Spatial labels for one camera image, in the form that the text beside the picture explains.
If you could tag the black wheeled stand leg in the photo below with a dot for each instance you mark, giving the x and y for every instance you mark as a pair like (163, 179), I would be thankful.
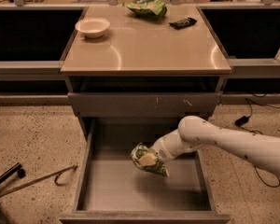
(15, 169)

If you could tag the closed upper grey drawer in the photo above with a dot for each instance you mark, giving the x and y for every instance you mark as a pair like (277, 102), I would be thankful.
(142, 104)

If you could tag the open lower grey drawer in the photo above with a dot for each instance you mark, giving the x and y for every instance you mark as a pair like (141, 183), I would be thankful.
(111, 190)

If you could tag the metal hooked rod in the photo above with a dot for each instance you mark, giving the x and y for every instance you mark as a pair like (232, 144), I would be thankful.
(55, 175)

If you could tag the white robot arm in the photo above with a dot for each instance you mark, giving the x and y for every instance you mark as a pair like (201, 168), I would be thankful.
(193, 132)

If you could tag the white bowl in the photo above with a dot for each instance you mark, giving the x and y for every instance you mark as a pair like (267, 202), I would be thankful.
(92, 27)

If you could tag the green jalapeno chip bag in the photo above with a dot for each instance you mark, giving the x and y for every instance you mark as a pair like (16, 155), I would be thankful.
(157, 169)

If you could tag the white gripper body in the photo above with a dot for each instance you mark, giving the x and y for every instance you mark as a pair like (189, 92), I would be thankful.
(159, 150)

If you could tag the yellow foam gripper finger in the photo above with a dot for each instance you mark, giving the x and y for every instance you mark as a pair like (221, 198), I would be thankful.
(149, 159)

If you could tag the grey drawer cabinet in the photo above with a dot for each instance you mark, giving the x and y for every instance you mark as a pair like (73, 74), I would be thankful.
(138, 55)

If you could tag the green chip bag on counter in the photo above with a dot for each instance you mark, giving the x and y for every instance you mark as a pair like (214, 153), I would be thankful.
(147, 8)

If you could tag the dark candy bar wrapper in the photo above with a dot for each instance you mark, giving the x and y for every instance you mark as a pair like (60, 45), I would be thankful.
(185, 23)

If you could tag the black power adapter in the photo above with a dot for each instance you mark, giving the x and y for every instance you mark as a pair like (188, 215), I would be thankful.
(242, 121)

